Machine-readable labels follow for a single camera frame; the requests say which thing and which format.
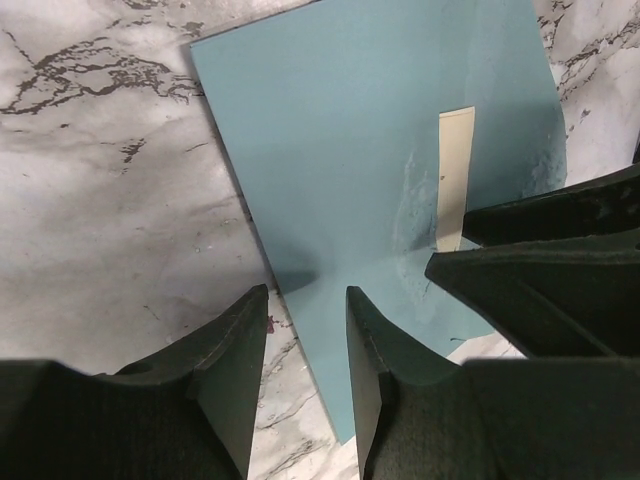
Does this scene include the teal envelope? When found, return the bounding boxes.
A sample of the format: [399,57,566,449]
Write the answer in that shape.
[191,1,566,441]

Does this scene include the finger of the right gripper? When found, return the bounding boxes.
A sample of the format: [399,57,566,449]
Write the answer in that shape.
[462,164,639,246]
[425,234,639,357]

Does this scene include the cream letter paper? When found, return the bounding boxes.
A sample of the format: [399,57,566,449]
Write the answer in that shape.
[436,107,475,252]

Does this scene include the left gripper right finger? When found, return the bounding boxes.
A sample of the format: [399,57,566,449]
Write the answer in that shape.
[346,287,639,479]

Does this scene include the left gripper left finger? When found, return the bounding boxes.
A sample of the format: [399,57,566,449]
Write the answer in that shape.
[1,285,268,479]

